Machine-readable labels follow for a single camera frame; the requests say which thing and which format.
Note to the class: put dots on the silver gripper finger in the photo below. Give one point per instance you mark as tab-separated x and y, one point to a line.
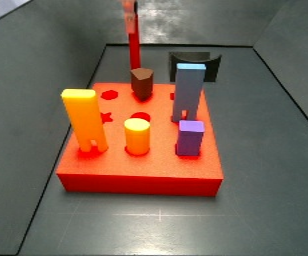
128	15

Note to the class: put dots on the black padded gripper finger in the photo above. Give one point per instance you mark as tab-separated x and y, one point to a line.
135	6

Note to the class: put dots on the red arch block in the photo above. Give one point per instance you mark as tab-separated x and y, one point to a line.
134	46

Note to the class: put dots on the blue arch block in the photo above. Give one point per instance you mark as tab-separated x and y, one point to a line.
188	82

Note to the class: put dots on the yellow arch block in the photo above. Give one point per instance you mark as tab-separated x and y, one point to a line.
82	108

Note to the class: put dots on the red foam peg board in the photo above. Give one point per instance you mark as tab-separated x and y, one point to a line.
159	172

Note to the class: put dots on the brown pentagon block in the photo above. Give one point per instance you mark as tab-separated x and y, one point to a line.
142	82

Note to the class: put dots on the yellow cylinder block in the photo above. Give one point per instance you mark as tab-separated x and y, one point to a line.
136	131

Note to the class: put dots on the purple rectangular block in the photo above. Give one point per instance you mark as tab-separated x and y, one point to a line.
190	135

